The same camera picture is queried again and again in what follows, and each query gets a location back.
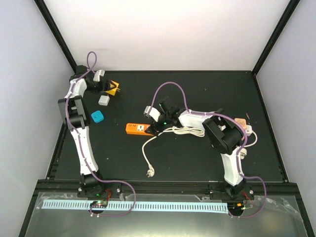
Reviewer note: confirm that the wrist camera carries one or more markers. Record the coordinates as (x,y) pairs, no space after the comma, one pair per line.
(98,75)
(152,112)

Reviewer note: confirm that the orange power strip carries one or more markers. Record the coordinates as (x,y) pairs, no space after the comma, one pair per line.
(137,129)

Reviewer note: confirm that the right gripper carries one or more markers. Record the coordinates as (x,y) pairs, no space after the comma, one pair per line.
(160,128)

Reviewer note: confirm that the white charger plug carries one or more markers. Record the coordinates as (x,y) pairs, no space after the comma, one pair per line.
(104,100)

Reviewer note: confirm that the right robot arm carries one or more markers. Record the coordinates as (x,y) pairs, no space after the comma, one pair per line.
(224,135)

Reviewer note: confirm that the clear plastic sheet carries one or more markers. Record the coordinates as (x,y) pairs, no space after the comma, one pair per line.
(55,215)

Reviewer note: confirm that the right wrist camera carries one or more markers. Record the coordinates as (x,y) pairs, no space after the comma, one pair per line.
(152,112)

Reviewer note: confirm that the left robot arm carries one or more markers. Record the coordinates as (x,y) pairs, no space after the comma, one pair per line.
(77,119)

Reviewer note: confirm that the pink round object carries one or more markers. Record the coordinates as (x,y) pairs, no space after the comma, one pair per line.
(241,122)

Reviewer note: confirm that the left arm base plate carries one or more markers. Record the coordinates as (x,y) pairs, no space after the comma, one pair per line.
(102,191)

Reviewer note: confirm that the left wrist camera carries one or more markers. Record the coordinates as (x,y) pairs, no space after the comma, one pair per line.
(98,75)

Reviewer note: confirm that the blue plug adapter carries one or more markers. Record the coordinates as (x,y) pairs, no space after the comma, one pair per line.
(97,116)

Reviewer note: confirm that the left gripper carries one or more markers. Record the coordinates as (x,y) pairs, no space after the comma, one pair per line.
(102,88)

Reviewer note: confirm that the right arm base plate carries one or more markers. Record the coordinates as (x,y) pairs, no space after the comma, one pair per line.
(224,191)

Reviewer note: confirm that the light blue slotted strip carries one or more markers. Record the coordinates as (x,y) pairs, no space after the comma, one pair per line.
(154,206)

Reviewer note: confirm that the yellow cube socket adapter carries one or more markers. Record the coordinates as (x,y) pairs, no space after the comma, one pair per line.
(113,88)

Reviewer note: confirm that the white socket adapter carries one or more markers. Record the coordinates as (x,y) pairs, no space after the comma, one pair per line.
(249,131)

